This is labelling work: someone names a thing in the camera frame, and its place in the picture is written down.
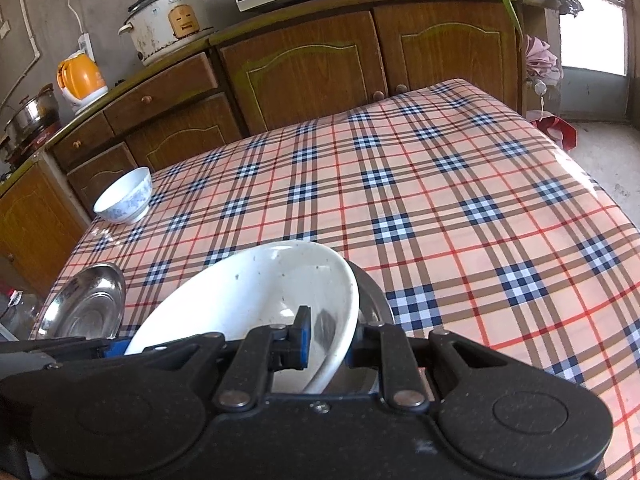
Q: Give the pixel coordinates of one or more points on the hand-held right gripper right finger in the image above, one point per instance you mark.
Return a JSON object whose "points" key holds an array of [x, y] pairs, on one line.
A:
{"points": [[367, 342]]}

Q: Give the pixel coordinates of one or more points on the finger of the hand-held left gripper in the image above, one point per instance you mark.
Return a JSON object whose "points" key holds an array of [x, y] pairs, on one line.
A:
{"points": [[115, 349]]}

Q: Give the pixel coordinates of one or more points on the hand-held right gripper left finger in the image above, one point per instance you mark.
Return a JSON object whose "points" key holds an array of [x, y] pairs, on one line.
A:
{"points": [[302, 340]]}

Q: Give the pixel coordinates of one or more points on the stainless steel bowl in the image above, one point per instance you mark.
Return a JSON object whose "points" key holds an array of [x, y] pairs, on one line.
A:
{"points": [[372, 295]]}

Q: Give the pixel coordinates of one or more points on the plain white bowl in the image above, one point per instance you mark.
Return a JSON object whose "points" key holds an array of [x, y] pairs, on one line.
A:
{"points": [[240, 290]]}

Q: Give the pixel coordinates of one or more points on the blue patterned white bowl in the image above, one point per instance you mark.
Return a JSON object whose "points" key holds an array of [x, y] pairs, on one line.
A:
{"points": [[122, 200]]}

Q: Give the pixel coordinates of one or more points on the cooking oil bottle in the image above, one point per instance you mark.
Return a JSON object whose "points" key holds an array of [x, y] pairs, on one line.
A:
{"points": [[22, 312]]}

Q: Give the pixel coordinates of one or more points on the wooden corner cabinet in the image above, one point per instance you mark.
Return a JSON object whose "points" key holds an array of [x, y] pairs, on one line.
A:
{"points": [[30, 225]]}

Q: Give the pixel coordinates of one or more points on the plaid tablecloth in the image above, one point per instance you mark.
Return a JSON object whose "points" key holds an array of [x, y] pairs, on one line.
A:
{"points": [[450, 210]]}

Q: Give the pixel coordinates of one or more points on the red induction cooker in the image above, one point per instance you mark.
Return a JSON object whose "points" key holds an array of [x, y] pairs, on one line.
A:
{"points": [[37, 142]]}

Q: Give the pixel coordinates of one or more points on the wooden cabinet with drawers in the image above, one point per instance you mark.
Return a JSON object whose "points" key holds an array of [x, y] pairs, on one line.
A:
{"points": [[175, 125]]}

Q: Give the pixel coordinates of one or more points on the steel pot with lid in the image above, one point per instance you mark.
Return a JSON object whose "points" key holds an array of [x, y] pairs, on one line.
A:
{"points": [[30, 112]]}

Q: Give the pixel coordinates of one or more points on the wooden two-door cabinet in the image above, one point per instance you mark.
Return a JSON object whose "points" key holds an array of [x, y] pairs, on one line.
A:
{"points": [[300, 75]]}

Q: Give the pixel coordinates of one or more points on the orange electric kettle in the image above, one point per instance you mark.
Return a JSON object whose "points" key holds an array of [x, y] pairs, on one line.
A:
{"points": [[82, 80]]}

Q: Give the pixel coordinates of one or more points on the red bag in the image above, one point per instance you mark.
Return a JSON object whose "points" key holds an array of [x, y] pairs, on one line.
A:
{"points": [[557, 130]]}

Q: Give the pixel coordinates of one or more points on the white hanging power socket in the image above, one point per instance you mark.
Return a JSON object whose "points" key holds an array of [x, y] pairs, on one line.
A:
{"points": [[85, 45]]}

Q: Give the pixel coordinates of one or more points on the white rice cooker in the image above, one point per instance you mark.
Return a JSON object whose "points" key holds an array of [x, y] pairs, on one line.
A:
{"points": [[160, 30]]}

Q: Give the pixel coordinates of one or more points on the pink hanging cloth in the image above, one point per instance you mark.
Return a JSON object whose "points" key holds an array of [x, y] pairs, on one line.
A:
{"points": [[542, 60]]}

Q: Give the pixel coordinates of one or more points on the bright window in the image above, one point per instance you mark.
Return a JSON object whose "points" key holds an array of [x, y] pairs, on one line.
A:
{"points": [[590, 30]]}

